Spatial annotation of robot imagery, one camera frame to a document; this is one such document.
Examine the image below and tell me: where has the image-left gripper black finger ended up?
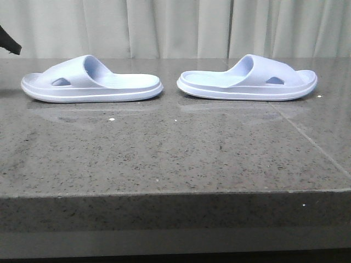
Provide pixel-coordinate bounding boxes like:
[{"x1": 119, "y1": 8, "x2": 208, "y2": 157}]
[{"x1": 0, "y1": 26, "x2": 21, "y2": 55}]

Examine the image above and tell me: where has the light blue slipper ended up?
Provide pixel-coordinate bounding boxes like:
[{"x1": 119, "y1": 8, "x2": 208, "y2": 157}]
[
  {"x1": 177, "y1": 54, "x2": 318, "y2": 101},
  {"x1": 21, "y1": 55, "x2": 163, "y2": 103}
]

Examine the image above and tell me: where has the pale green curtain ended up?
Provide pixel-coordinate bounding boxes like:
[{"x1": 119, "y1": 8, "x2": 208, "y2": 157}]
[{"x1": 1, "y1": 1, "x2": 350, "y2": 59}]

